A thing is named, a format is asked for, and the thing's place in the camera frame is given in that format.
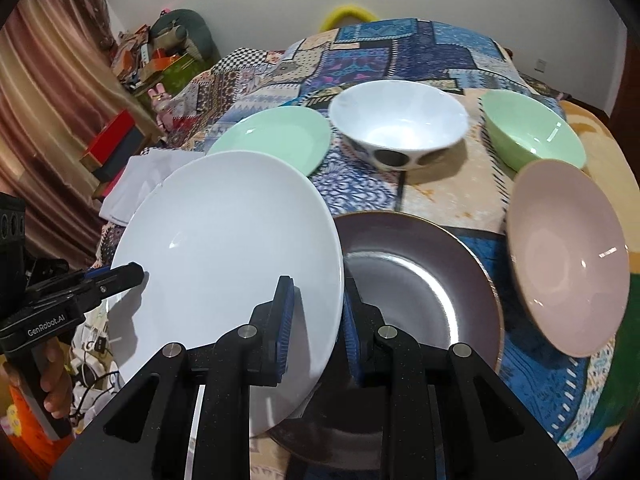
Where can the pale green plate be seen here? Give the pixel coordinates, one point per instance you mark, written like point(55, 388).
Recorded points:
point(280, 132)

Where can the pale green bowl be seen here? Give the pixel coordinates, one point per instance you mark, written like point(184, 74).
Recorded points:
point(530, 125)

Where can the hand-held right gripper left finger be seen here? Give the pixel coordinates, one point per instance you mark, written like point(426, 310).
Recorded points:
point(286, 321)

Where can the pink rabbit toy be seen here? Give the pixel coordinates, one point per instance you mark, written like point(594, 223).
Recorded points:
point(161, 102)

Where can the white folded cloth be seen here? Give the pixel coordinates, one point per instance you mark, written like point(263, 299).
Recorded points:
point(145, 180)

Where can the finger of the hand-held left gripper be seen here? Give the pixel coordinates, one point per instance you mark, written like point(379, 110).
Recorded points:
point(125, 278)
point(95, 274)

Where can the brown striped curtain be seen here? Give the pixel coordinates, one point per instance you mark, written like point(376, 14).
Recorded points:
point(45, 110)

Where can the blue patchwork blanket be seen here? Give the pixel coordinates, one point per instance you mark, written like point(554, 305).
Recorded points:
point(360, 60)

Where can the person's left hand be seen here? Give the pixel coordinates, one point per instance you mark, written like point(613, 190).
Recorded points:
point(56, 380)

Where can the pink bowl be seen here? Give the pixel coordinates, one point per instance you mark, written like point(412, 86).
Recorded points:
point(565, 260)

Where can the white wall socket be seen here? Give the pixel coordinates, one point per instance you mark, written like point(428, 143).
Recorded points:
point(540, 64)

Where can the dark brown plate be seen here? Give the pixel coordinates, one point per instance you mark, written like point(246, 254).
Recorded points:
point(425, 270)

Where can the large white plate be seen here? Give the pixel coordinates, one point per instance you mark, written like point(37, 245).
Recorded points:
point(225, 240)

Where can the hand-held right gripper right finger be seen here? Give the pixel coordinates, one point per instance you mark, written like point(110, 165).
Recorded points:
point(350, 342)

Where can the dark printed bag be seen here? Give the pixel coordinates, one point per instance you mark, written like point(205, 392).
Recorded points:
point(542, 85)

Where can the dark flat box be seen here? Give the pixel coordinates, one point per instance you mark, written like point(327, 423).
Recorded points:
point(125, 155)

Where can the red box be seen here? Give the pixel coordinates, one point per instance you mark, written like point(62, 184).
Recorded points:
point(107, 137)

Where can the white bowl with dark dots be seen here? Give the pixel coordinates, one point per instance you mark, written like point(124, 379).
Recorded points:
point(395, 115)

